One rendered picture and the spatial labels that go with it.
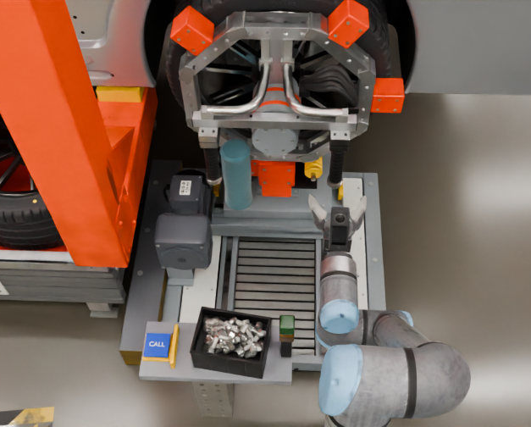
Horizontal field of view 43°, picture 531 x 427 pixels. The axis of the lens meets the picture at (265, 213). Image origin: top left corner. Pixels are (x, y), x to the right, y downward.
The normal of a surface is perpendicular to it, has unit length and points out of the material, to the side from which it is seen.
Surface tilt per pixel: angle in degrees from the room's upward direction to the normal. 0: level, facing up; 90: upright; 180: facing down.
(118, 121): 0
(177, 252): 90
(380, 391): 36
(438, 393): 46
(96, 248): 90
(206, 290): 0
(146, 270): 0
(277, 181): 90
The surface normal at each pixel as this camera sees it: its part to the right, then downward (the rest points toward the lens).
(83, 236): -0.04, 0.83
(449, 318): -0.01, -0.56
